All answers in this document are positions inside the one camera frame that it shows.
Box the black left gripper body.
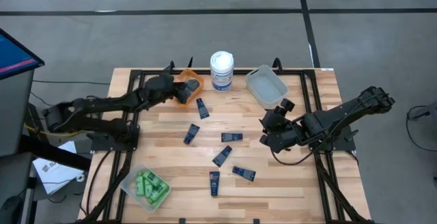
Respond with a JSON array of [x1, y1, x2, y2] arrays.
[[155, 72, 193, 104]]

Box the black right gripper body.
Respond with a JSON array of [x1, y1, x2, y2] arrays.
[[275, 98, 303, 148]]

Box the dark blue toiletry tube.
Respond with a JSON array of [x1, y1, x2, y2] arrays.
[[183, 123, 201, 145], [195, 97, 210, 120], [212, 145, 234, 168], [209, 171, 221, 197], [231, 165, 257, 182], [221, 132, 244, 143]]

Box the orange plastic bin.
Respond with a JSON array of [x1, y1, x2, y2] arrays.
[[172, 68, 205, 108]]

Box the grey plastic bin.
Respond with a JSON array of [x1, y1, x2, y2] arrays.
[[244, 64, 290, 110]]

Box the white wipes canister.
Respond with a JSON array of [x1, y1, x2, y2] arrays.
[[209, 50, 235, 93]]

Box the clear plastic bin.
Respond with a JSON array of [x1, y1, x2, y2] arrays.
[[119, 163, 172, 214]]

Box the black side desk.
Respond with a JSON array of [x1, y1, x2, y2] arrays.
[[18, 134, 92, 172]]

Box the white printed papers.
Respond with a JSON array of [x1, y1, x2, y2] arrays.
[[32, 140, 85, 195]]

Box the grey cabinet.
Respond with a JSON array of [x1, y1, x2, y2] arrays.
[[0, 69, 35, 156]]

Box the blue screen monitor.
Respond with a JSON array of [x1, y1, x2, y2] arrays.
[[0, 28, 46, 81]]

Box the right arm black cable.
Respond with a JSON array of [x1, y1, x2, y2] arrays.
[[269, 147, 322, 167]]

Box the black aluminium table frame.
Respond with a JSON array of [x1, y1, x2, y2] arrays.
[[77, 57, 371, 224]]

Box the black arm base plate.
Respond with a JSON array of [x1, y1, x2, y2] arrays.
[[307, 124, 357, 152], [90, 123, 141, 152]]

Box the black floor cable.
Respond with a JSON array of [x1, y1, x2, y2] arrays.
[[32, 79, 110, 85], [405, 104, 437, 153]]

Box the yellow floor cable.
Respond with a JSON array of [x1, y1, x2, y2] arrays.
[[23, 123, 88, 139]]

